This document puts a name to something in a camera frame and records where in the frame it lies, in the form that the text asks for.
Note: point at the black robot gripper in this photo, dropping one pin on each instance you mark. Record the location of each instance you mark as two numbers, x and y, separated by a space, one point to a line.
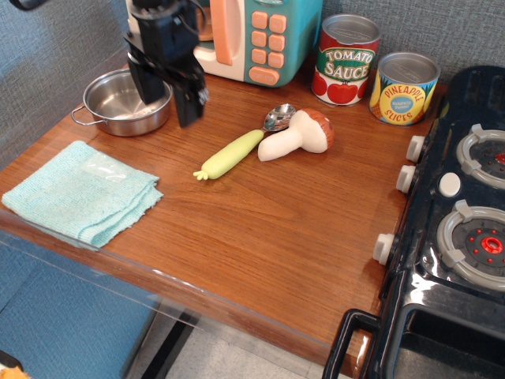
161 50

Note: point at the spoon with green handle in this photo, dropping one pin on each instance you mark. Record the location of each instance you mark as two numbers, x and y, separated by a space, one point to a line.
229 156

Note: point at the small steel pot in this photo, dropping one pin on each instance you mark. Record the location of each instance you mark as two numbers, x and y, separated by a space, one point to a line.
112 103

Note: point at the toy microwave teal and cream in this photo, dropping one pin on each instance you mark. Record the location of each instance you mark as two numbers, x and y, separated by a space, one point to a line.
257 42

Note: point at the light blue folded cloth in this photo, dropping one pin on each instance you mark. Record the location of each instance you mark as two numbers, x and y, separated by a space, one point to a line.
84 195

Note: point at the toy mushroom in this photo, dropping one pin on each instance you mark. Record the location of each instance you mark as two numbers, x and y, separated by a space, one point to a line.
308 129

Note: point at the tomato sauce can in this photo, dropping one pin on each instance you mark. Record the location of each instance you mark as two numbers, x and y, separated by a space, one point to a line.
347 50

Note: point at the pineapple slices can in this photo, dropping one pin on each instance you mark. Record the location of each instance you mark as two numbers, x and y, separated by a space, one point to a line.
404 86

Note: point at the white stove knob middle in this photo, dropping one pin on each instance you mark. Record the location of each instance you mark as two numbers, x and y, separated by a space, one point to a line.
405 178

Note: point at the white stove knob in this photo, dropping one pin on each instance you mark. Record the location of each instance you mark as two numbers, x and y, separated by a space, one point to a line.
414 148
405 178
382 248

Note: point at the white stove knob upper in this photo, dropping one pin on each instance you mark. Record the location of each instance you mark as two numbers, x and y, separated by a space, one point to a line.
414 148

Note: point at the white stove knob lower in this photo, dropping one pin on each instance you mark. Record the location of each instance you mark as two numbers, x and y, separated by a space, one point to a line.
382 248

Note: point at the orange object at corner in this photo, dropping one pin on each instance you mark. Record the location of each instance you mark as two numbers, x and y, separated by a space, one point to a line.
13 373

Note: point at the black toy stove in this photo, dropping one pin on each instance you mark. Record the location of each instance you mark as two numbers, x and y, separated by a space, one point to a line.
442 298

